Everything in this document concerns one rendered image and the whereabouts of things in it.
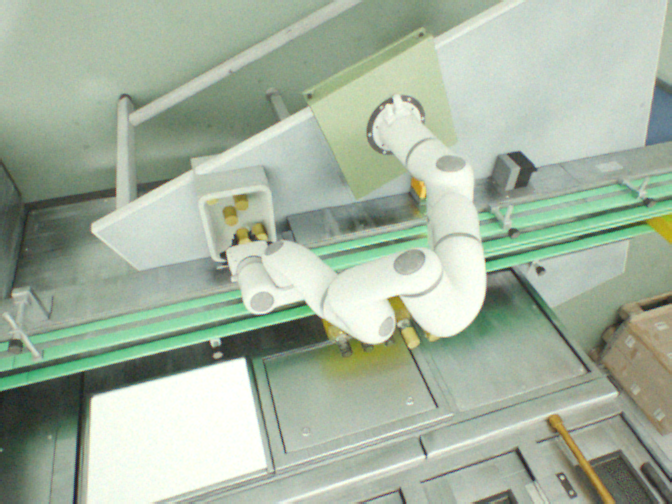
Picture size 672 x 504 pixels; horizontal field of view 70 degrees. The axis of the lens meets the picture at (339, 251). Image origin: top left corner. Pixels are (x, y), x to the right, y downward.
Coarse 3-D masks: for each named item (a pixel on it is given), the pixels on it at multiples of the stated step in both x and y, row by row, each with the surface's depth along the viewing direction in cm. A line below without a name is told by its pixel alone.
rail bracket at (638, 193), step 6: (618, 180) 150; (624, 180) 149; (648, 180) 142; (630, 186) 147; (642, 186) 143; (636, 192) 145; (642, 192) 144; (636, 198) 145; (642, 198) 144; (648, 198) 142; (648, 204) 142; (654, 204) 143
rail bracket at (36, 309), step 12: (24, 288) 114; (24, 300) 112; (36, 300) 116; (48, 300) 125; (24, 312) 111; (36, 312) 118; (48, 312) 122; (12, 324) 106; (24, 324) 109; (24, 336) 108; (12, 348) 104; (36, 360) 114
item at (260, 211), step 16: (224, 192) 114; (240, 192) 115; (256, 192) 125; (208, 208) 124; (256, 208) 129; (272, 208) 121; (208, 224) 119; (224, 224) 129; (240, 224) 131; (272, 224) 125; (208, 240) 122; (224, 240) 132; (272, 240) 129
